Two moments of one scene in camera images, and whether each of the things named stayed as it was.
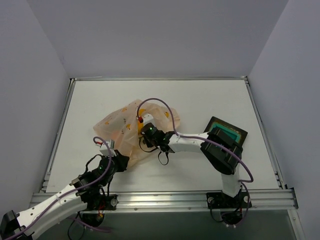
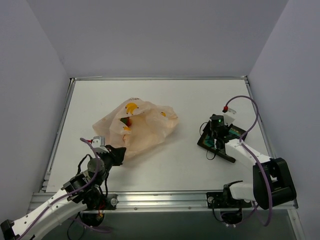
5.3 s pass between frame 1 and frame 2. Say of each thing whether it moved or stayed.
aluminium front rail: stayed
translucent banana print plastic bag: stayed
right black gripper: moved
